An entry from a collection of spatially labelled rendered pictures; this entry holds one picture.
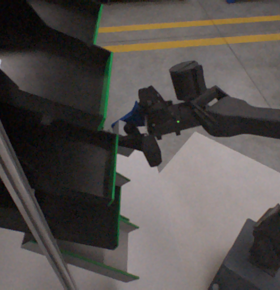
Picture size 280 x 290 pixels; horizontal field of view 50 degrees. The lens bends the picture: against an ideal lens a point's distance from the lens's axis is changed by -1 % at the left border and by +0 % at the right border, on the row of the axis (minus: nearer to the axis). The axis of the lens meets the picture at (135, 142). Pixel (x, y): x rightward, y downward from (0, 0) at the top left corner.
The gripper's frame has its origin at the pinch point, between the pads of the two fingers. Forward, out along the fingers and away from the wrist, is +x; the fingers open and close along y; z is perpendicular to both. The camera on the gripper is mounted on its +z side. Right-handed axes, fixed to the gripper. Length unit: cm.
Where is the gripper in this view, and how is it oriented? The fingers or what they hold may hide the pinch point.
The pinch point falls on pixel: (126, 130)
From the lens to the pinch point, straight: 65.6
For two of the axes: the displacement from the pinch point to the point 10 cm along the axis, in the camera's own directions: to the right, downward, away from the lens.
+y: 0.3, 7.5, -6.6
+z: -3.2, -6.2, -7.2
